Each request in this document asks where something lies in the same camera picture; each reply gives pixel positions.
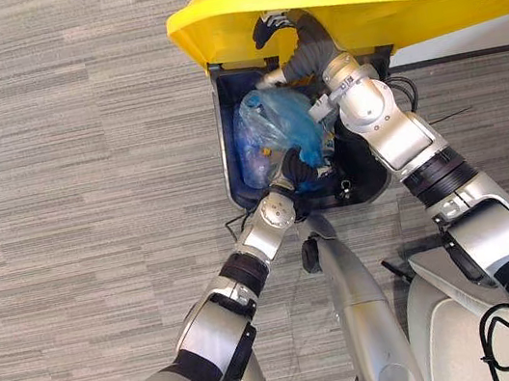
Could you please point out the blue plastic rubbish bag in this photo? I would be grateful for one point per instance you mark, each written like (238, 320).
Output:
(279, 120)

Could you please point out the dark large trash can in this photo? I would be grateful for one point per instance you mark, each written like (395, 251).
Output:
(364, 172)

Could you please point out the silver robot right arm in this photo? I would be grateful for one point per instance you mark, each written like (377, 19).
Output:
(473, 212)

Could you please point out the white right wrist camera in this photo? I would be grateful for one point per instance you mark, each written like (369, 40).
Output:
(321, 108)

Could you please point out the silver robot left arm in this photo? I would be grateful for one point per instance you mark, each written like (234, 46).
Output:
(218, 323)

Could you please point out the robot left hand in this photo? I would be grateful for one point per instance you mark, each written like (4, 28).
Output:
(297, 166)

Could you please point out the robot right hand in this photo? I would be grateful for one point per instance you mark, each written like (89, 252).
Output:
(313, 46)

